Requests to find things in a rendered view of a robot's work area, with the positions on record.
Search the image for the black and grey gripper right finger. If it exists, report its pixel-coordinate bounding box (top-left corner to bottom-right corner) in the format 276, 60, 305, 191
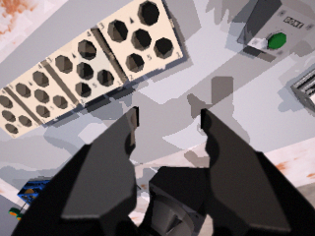
200, 108, 315, 236

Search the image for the blue tube rack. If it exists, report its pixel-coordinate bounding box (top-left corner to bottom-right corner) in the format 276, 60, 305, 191
17, 180, 50, 202

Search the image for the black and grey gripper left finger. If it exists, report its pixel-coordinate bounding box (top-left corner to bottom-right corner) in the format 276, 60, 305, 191
11, 106, 139, 236

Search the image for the grey bench mat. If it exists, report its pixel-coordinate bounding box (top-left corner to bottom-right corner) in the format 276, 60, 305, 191
0, 0, 315, 191

